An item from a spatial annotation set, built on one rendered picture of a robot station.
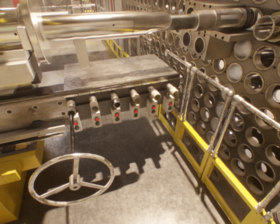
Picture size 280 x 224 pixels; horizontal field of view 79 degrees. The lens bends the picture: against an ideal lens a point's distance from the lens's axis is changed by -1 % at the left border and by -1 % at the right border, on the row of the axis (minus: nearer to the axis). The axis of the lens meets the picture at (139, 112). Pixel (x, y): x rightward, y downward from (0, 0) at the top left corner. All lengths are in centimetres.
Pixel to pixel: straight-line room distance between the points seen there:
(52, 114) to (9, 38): 70
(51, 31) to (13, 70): 43
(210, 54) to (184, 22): 70
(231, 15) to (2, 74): 190
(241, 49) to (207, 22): 82
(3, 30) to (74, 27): 33
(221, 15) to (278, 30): 49
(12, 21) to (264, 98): 220
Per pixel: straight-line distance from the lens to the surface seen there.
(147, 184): 189
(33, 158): 160
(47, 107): 157
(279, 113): 219
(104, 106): 155
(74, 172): 89
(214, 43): 227
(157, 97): 150
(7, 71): 142
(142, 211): 177
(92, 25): 112
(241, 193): 160
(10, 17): 113
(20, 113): 163
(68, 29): 112
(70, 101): 145
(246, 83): 239
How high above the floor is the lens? 163
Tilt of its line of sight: 37 degrees down
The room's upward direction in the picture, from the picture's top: straight up
